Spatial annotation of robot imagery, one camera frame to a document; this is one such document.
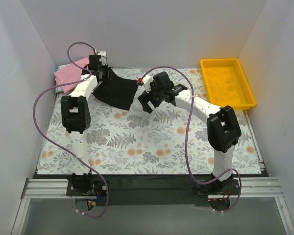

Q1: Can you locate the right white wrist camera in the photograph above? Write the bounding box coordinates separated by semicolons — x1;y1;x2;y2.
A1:
138;75;153;93

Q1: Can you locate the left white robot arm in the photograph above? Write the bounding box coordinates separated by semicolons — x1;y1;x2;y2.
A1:
60;51;108;175

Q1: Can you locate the pink folded t-shirt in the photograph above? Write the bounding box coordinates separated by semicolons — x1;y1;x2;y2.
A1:
54;63;82;94

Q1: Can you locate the aluminium frame rail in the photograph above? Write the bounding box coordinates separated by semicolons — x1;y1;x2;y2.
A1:
22;177;284;203

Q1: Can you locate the teal folded t-shirt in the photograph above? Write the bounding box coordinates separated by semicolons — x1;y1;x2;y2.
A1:
54;65;62;93

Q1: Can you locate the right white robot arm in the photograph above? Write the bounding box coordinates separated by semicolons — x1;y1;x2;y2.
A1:
138;72;242;195

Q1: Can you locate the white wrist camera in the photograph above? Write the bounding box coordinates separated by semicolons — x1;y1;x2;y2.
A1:
98;51;108;66
138;75;153;93

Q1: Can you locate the floral patterned table mat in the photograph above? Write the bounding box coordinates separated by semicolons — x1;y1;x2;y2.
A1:
37;69;261;175

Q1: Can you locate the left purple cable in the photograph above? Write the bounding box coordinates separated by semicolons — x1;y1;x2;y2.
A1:
33;42;111;219

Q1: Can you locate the purple cable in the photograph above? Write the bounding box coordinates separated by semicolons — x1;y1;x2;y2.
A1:
138;66;242;213
33;42;111;219

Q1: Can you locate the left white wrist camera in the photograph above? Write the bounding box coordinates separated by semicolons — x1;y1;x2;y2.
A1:
98;51;108;66

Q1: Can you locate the yellow plastic tray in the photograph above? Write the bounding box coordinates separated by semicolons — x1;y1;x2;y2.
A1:
200;58;257;110

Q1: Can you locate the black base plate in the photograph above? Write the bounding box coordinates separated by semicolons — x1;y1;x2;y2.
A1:
66;174;245;207

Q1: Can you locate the black t-shirt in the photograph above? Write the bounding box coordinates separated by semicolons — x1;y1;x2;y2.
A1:
93;68;138;111

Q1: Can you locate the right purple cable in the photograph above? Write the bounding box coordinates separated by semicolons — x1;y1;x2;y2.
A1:
138;66;242;213

